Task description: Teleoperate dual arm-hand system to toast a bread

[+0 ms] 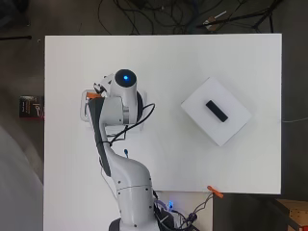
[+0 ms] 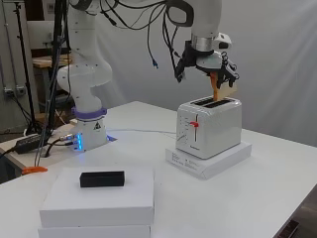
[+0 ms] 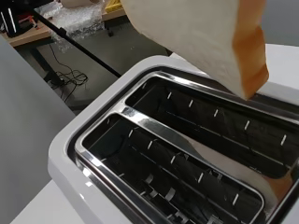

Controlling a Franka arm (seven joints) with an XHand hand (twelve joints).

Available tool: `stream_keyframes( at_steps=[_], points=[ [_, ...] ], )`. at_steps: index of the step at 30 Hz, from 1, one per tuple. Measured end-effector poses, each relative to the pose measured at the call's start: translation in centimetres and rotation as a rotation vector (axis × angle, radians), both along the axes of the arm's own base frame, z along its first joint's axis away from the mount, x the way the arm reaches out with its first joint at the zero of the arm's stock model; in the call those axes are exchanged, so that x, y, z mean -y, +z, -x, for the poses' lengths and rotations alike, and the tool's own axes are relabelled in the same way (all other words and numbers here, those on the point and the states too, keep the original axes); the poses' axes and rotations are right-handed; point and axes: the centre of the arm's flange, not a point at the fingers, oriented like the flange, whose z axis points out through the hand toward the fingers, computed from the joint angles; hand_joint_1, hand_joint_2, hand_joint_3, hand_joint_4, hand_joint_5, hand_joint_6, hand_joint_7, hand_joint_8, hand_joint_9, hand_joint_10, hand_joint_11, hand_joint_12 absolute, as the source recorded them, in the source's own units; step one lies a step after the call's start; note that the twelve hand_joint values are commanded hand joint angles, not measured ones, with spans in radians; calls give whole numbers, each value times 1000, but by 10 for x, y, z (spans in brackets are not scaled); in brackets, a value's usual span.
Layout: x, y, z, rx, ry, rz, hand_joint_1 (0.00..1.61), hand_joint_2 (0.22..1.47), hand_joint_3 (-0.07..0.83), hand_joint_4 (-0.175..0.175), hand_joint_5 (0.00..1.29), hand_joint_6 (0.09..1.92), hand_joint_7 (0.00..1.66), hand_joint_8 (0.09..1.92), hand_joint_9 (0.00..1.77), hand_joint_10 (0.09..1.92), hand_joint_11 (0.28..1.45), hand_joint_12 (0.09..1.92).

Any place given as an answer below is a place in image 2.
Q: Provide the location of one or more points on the orange brown toast slice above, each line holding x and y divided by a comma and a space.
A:
216, 90

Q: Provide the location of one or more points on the beige side table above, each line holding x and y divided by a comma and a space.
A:
13, 159

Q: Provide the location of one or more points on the white hanging sheet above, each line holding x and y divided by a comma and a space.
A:
280, 66

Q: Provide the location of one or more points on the plain white flat box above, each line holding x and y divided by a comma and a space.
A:
99, 203

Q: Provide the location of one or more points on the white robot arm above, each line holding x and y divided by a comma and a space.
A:
87, 76

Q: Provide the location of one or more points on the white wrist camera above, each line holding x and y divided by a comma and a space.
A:
223, 41

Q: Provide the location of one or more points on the white flat box with print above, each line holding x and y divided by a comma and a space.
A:
211, 167

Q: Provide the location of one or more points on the orange clamp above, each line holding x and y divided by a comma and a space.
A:
34, 170

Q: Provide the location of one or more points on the black power brick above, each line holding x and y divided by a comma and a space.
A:
28, 143

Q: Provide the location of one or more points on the red toaster lever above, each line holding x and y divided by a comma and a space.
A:
194, 124

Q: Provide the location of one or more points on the thick black stand pole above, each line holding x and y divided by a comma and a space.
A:
59, 49

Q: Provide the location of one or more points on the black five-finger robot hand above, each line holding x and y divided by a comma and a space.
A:
208, 62

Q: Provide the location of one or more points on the black block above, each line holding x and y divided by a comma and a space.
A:
102, 179

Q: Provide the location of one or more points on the wooden background table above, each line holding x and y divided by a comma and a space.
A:
43, 62

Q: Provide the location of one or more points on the white steel toaster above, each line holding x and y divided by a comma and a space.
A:
214, 129

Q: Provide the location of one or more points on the thin black light stand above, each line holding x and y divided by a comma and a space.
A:
28, 92

